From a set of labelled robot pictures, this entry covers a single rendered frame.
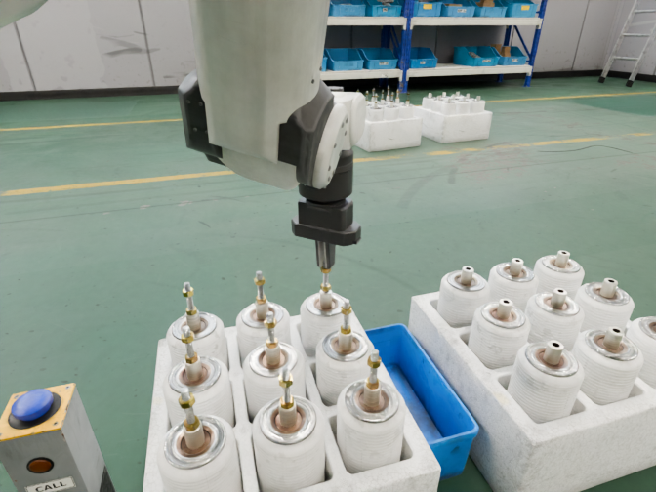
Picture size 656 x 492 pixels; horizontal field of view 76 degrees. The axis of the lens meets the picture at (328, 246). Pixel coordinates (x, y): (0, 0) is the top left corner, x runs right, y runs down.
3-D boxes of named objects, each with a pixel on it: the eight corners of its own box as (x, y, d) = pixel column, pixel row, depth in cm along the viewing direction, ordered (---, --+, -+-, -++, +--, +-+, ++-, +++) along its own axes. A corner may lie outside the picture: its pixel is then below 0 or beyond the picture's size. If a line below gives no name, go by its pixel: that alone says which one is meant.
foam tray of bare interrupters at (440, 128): (488, 139, 298) (492, 112, 289) (441, 143, 286) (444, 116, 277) (455, 127, 330) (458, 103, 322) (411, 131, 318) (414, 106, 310)
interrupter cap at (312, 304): (349, 298, 81) (349, 295, 81) (340, 321, 75) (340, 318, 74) (312, 292, 83) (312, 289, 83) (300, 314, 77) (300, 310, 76)
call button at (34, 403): (51, 422, 48) (45, 410, 47) (11, 430, 47) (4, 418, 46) (60, 396, 52) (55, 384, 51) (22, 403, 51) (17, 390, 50)
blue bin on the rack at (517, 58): (477, 62, 567) (480, 46, 557) (501, 62, 577) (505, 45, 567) (502, 65, 525) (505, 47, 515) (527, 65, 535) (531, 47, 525)
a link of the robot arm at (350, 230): (279, 238, 71) (275, 169, 65) (307, 217, 78) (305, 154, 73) (348, 254, 66) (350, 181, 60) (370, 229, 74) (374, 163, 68)
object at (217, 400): (248, 435, 75) (237, 357, 66) (225, 486, 66) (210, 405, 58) (198, 426, 76) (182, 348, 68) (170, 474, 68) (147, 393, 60)
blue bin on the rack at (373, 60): (351, 66, 519) (352, 48, 510) (380, 65, 530) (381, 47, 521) (368, 70, 478) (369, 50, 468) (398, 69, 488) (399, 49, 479)
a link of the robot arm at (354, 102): (365, 134, 66) (350, 156, 54) (309, 131, 68) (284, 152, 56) (367, 90, 63) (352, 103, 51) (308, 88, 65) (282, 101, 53)
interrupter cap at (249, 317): (237, 309, 78) (236, 307, 77) (276, 301, 80) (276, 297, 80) (247, 334, 72) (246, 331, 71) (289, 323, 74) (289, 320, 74)
